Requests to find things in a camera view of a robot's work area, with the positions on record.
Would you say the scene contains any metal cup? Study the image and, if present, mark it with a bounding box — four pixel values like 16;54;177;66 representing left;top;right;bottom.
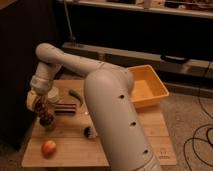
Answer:
39;119;55;131

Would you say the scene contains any black floor cable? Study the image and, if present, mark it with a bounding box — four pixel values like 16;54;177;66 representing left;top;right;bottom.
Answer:
183;96;213;171

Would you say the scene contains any wooden table board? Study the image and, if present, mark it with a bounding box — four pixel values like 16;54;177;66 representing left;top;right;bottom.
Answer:
21;79;178;168

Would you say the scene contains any red apple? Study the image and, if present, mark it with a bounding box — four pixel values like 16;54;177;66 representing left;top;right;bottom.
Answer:
41;140;56;156

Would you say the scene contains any yellow plastic bin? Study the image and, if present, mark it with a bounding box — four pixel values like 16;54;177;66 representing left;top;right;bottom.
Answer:
128;65;169;108

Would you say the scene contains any dark rectangular block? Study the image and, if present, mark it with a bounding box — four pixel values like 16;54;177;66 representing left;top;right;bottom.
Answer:
55;104;77;115

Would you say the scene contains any grey shelf rail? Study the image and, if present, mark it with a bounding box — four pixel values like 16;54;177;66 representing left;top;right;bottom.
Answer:
62;42;213;79

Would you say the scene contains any dark grape bunch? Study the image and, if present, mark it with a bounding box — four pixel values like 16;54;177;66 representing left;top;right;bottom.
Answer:
35;96;54;127

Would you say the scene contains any dish brush white handle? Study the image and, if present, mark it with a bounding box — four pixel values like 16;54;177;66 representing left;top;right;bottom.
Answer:
84;126;98;139

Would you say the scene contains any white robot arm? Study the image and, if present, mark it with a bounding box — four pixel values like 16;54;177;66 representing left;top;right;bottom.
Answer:
27;43;162;171

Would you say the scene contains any green chili pepper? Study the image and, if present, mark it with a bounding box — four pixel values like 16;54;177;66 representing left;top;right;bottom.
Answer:
68;89;83;107

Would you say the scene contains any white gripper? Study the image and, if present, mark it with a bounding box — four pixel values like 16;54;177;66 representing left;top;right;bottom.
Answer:
30;75;53;95

